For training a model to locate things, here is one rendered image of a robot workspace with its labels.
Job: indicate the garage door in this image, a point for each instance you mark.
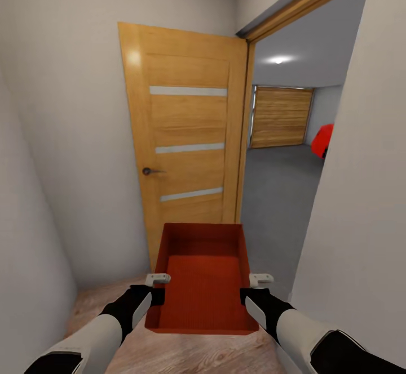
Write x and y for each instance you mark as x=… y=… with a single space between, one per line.
x=280 y=116

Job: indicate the car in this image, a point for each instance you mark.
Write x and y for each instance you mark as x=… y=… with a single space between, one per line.
x=321 y=142

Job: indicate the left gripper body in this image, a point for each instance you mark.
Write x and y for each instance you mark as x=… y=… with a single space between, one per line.
x=158 y=296

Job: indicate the storage box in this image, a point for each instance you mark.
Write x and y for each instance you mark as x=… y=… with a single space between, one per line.
x=208 y=265

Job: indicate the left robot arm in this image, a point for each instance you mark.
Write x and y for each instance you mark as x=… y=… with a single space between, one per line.
x=91 y=349

